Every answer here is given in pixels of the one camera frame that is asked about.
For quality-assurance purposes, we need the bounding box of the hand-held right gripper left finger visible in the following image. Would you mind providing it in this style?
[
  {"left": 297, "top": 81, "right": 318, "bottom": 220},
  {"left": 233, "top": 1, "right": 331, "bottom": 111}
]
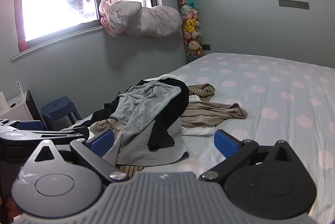
[{"left": 25, "top": 129, "right": 130, "bottom": 184}]

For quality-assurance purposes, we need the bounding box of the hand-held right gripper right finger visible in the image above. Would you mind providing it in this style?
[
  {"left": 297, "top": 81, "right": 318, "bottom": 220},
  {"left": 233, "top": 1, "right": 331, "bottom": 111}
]
[{"left": 199, "top": 129, "right": 304, "bottom": 183}]

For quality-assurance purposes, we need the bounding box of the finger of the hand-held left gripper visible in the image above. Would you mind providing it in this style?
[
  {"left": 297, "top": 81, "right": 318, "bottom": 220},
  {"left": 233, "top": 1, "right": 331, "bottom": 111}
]
[
  {"left": 0, "top": 127, "right": 90, "bottom": 147},
  {"left": 0, "top": 118, "right": 44, "bottom": 133}
]

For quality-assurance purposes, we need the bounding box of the grey knit garment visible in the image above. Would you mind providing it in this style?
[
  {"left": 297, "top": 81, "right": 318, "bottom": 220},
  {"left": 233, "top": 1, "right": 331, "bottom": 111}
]
[{"left": 102, "top": 80, "right": 190, "bottom": 165}]

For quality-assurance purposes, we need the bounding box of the black flat panel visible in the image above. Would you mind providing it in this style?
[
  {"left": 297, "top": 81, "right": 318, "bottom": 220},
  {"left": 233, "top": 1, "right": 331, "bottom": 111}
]
[{"left": 25, "top": 90, "right": 48, "bottom": 130}]

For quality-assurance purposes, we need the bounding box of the white nightstand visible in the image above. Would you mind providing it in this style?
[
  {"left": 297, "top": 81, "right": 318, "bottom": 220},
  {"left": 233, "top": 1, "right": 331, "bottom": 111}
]
[{"left": 0, "top": 90, "right": 42, "bottom": 122}]

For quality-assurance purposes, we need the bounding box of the blue stool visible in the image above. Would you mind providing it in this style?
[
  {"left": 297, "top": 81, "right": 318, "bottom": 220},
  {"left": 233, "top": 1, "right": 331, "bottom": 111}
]
[{"left": 40, "top": 97, "right": 83, "bottom": 130}]

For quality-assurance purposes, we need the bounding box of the white garment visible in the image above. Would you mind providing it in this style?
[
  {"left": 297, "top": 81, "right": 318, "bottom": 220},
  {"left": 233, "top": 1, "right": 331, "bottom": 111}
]
[{"left": 182, "top": 95, "right": 215, "bottom": 136}]

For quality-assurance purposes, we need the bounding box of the beige garment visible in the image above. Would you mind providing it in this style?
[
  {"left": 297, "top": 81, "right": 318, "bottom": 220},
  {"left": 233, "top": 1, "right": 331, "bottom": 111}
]
[{"left": 90, "top": 102, "right": 248, "bottom": 136}]

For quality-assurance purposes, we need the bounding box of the white paper card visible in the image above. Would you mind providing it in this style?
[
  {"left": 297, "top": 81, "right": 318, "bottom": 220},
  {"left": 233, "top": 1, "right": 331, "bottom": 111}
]
[{"left": 0, "top": 91, "right": 8, "bottom": 113}]

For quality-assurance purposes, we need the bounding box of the person's rust fleece garment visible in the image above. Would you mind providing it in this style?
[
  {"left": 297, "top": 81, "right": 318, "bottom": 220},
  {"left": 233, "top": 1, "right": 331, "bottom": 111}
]
[{"left": 0, "top": 194, "right": 17, "bottom": 223}]

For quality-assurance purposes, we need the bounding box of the black garment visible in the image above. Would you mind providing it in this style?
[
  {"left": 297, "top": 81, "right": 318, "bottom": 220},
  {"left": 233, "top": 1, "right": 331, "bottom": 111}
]
[{"left": 91, "top": 78, "right": 189, "bottom": 151}]

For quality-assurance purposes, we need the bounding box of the polka-dot bed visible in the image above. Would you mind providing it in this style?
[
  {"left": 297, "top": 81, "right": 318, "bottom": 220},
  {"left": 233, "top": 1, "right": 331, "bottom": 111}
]
[{"left": 61, "top": 53, "right": 335, "bottom": 224}]

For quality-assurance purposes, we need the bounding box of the white window sill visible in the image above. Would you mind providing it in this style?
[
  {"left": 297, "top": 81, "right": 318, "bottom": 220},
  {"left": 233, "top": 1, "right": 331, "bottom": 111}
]
[{"left": 10, "top": 25, "right": 105, "bottom": 62}]

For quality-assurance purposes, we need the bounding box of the window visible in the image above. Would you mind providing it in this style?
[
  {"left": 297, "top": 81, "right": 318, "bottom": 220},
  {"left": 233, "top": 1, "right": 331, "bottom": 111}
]
[{"left": 14, "top": 0, "right": 163, "bottom": 53}]

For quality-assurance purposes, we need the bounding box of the clear tube of plush toys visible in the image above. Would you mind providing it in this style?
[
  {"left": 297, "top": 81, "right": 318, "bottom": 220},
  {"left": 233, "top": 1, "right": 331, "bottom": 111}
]
[{"left": 177, "top": 0, "right": 204, "bottom": 64}]

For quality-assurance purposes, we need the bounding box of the pink curtain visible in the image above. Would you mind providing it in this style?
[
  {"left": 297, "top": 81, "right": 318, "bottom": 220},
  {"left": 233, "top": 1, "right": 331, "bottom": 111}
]
[{"left": 14, "top": 0, "right": 29, "bottom": 52}]

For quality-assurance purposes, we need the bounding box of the bundled polka-dot duvet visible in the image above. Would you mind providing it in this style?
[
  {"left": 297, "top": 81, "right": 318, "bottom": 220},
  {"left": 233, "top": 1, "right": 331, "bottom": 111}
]
[{"left": 99, "top": 0, "right": 182, "bottom": 38}]

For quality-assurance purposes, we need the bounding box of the grey wall strip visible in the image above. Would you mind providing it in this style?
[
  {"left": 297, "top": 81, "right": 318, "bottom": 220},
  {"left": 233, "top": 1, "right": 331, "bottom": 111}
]
[{"left": 278, "top": 0, "right": 310, "bottom": 10}]

